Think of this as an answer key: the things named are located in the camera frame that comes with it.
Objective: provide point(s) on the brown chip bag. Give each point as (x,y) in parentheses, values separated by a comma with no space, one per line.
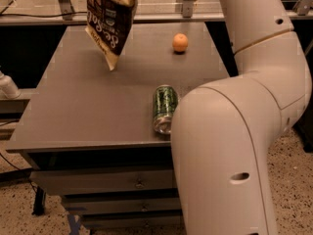
(108,24)

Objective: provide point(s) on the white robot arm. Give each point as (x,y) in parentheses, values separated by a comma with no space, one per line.
(222,130)

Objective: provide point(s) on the green soda can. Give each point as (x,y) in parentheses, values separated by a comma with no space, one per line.
(165,103)

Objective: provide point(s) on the grey drawer cabinet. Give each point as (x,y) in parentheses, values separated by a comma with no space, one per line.
(84,115)

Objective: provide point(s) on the orange fruit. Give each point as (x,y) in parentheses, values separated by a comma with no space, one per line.
(180,42)

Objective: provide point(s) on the bottom grey drawer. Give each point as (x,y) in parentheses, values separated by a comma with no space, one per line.
(145,221)

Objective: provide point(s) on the grey drawer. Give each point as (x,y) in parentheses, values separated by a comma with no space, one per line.
(135,204)
(103,180)
(145,221)

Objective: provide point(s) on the middle grey drawer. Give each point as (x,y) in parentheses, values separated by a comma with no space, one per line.
(135,204)

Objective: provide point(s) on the top grey drawer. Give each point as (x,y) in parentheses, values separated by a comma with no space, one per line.
(103,180)

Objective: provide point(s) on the black table leg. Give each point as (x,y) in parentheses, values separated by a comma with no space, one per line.
(39,202)

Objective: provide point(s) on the white pipe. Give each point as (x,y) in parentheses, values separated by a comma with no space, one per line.
(9,87)

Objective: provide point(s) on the metal frame rail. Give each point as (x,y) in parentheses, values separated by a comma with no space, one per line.
(14,12)

